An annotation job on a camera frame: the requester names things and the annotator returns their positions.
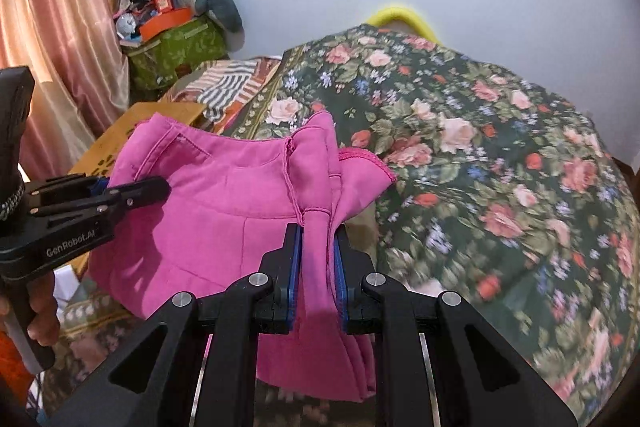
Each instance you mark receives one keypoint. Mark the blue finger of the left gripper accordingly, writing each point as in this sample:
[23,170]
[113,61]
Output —
[72,186]

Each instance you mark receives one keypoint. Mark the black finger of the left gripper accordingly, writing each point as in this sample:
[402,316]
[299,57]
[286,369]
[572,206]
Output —
[120,198]

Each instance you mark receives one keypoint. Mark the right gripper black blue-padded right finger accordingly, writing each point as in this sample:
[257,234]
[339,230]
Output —
[437,360]

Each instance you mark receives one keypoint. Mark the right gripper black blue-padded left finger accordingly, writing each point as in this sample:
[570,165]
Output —
[193,362]

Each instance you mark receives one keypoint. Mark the pink pants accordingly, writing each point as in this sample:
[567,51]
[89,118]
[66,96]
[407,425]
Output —
[230,202]

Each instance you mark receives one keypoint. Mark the person's left hand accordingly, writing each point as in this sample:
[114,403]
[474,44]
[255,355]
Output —
[44,327]

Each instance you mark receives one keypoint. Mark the green patterned storage box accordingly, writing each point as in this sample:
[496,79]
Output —
[156,65]

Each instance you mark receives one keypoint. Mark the striped blanket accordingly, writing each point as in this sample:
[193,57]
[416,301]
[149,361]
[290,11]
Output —
[224,87]

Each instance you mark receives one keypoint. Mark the orange box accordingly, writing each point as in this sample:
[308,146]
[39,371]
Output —
[164,21]

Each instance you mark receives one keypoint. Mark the dark floral bedspread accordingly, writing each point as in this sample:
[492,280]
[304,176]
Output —
[504,192]

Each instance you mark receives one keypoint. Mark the pink striped curtain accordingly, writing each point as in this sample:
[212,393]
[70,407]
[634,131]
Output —
[81,75]

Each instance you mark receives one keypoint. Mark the yellow foam tube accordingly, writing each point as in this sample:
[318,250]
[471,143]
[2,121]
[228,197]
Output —
[400,14]

